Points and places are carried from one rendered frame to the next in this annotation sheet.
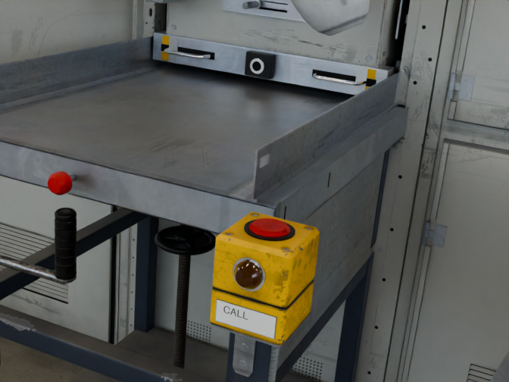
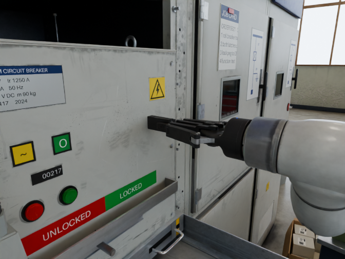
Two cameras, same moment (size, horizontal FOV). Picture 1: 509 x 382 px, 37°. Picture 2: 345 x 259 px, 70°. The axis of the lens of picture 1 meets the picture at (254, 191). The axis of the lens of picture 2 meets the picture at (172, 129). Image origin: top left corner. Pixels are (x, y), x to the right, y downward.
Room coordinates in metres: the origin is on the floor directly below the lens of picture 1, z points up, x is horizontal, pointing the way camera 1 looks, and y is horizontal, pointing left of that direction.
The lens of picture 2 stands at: (1.35, 0.41, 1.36)
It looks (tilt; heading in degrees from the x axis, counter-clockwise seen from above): 15 degrees down; 284
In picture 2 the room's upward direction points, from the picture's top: straight up
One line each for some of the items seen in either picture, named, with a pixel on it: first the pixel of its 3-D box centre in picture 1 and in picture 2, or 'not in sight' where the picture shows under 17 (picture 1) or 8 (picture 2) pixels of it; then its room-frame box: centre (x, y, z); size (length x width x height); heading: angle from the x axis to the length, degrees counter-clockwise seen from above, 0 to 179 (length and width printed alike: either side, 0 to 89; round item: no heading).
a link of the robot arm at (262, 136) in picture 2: not in sight; (265, 143); (1.29, -0.02, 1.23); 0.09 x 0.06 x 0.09; 67
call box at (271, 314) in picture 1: (264, 276); not in sight; (0.67, -0.02, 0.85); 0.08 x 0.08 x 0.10; 67
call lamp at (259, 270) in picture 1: (246, 276); not in sight; (0.63, 0.00, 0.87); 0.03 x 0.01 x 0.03; 67
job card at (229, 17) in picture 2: not in sight; (229, 39); (1.37, -0.54, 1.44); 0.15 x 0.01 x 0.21; 67
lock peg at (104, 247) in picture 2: (251, 0); (102, 242); (1.58, 0.04, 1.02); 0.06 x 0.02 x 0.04; 157
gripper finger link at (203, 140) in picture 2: not in sight; (208, 139); (1.39, -0.02, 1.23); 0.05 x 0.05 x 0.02; 68
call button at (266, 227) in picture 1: (269, 232); not in sight; (0.67, -0.02, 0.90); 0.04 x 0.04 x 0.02
